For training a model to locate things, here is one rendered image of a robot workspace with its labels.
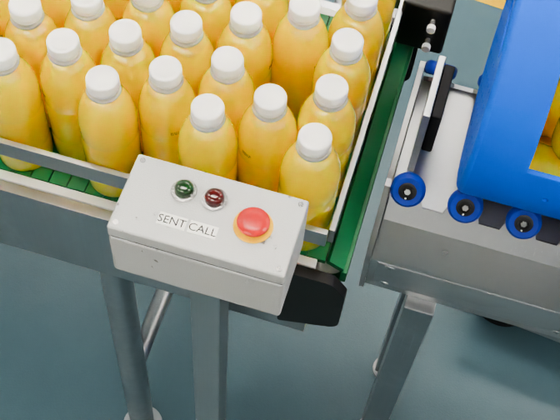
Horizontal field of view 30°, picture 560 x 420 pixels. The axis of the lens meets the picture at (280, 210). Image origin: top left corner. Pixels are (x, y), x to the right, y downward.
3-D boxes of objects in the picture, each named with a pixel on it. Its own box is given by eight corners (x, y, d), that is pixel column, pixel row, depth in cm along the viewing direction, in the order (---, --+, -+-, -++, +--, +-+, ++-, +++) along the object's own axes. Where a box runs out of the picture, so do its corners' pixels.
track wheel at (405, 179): (429, 181, 131) (430, 176, 133) (394, 171, 131) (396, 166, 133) (419, 212, 133) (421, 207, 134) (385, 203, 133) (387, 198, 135)
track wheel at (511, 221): (547, 212, 129) (546, 207, 131) (511, 203, 130) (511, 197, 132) (536, 245, 131) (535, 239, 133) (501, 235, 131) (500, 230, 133)
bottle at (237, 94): (262, 167, 141) (268, 77, 124) (214, 187, 139) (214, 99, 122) (236, 127, 144) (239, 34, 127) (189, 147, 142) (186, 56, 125)
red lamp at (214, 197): (221, 210, 114) (221, 205, 113) (202, 205, 114) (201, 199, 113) (227, 194, 115) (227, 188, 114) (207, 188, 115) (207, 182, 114)
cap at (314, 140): (335, 154, 119) (337, 145, 118) (302, 162, 118) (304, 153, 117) (324, 127, 121) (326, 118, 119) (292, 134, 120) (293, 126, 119)
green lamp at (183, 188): (190, 202, 114) (190, 196, 113) (171, 197, 114) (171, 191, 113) (197, 186, 115) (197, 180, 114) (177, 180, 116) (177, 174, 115)
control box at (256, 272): (279, 317, 119) (284, 276, 110) (113, 268, 121) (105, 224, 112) (302, 244, 124) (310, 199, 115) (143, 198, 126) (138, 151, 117)
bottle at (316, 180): (337, 245, 135) (354, 162, 119) (283, 258, 134) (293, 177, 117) (319, 198, 139) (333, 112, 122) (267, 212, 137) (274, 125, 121)
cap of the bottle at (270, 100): (269, 86, 124) (270, 77, 122) (293, 106, 122) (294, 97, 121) (246, 104, 122) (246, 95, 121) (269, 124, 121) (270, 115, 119)
